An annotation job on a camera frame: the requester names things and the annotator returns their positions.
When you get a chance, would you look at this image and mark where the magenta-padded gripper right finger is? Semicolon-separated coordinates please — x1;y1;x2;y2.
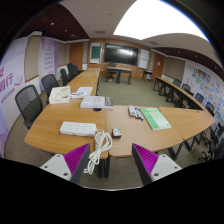
131;143;183;187

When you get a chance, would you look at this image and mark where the white whiteboard eraser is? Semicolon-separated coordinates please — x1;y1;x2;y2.
128;105;137;117

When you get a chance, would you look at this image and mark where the large black wall screen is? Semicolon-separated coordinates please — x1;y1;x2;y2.
103;43;140;66

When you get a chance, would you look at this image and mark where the white printed paper sheet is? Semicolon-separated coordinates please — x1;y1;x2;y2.
75;86;94;98

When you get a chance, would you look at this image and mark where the white open cardboard box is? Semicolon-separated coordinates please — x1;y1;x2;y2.
48;85;72;105

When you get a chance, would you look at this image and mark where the group of colourful wall pictures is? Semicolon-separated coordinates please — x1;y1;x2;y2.
184;64;224;118

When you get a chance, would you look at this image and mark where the brown wooden door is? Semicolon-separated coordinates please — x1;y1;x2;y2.
152;53;165;81
69;42;84;70

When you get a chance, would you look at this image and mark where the group of black office chairs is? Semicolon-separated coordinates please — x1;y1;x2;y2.
171;78;224;163
59;63;85;87

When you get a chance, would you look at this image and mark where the large bright ceiling light panel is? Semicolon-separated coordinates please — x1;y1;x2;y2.
113;0;209;42

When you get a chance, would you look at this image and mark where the purple wall poster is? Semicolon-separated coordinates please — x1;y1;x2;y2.
37;35;59;83

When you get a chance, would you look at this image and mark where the blue white small packet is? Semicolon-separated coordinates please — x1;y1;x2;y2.
69;92;84;100

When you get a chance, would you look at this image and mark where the blue marker pen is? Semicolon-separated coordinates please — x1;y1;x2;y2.
135;107;145;122

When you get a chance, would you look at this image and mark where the small dark side table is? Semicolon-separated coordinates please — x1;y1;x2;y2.
142;69;154;82

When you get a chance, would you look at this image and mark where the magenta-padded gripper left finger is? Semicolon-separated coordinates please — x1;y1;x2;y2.
39;142;92;186

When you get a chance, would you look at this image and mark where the small black charger block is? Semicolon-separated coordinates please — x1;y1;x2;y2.
111;128;122;139

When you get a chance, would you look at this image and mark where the green booklet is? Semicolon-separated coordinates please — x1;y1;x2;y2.
139;107;172;131

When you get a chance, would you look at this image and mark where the green and white wall board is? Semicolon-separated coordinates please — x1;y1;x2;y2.
89;41;103;64

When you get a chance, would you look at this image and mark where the white wall whiteboard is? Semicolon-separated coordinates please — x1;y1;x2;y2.
138;48;151;70

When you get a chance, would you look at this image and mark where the dark wooden desk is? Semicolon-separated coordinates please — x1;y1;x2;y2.
105;66;133;85

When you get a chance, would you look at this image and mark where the white power strip cable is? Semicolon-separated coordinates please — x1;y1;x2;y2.
83;129;114;175

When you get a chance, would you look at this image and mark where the group of small ceiling spotlights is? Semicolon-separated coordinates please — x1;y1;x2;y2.
48;21;76;38

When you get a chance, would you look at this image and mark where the thick white book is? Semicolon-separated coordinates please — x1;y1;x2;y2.
79;95;115;110

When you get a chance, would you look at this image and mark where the white power strip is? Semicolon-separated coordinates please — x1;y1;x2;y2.
59;121;98;138

